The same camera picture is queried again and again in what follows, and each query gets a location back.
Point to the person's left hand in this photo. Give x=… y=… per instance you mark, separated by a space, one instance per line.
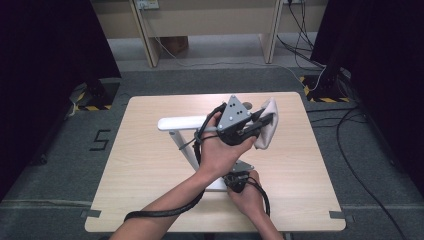
x=216 y=156

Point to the grey tape piece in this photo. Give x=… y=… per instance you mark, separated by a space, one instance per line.
x=90 y=213
x=337 y=215

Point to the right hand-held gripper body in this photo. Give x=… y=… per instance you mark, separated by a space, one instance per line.
x=238 y=181

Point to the stand base with hazard tape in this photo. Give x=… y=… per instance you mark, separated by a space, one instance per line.
x=100 y=93
x=328 y=90

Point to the person's right hand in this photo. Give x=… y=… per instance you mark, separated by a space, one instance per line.
x=250 y=200

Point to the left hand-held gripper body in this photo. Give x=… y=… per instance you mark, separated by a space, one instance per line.
x=235 y=113

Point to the white cloth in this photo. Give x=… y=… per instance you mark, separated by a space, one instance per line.
x=270 y=136

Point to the beige office desk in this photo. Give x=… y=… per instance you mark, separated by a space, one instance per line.
x=206 y=23

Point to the white power socket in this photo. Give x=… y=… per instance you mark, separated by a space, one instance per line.
x=148 y=4

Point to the brown cardboard box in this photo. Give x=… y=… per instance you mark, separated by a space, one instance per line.
x=175 y=44

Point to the black curtain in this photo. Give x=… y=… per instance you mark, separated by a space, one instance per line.
x=40 y=66
x=383 y=50

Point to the white desk lamp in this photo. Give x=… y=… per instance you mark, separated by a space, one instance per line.
x=180 y=122

